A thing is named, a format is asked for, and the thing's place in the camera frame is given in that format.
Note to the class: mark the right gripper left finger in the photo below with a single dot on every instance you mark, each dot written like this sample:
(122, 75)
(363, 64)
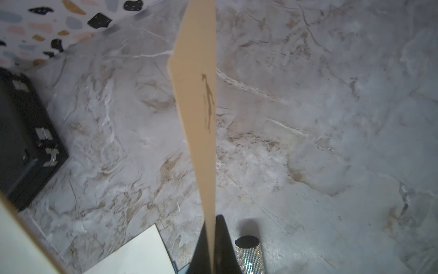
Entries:
(200, 263)

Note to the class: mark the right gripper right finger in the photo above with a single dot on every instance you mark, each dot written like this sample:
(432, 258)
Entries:
(225, 261)

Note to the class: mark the cream white envelope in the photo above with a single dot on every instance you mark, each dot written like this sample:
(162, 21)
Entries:
(144, 254)

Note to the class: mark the yellow envelope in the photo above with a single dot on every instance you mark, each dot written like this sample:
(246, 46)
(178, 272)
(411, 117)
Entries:
(192, 68)

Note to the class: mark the beige letter paper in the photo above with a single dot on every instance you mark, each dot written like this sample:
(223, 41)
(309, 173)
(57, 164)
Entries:
(20, 252)

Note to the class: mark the light blue envelope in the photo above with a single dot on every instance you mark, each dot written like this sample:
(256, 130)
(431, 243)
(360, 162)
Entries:
(182, 270)

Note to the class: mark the glitter tube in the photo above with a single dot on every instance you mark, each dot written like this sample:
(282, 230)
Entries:
(249, 255)

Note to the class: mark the black box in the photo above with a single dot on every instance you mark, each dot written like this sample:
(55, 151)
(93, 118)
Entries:
(31, 150)

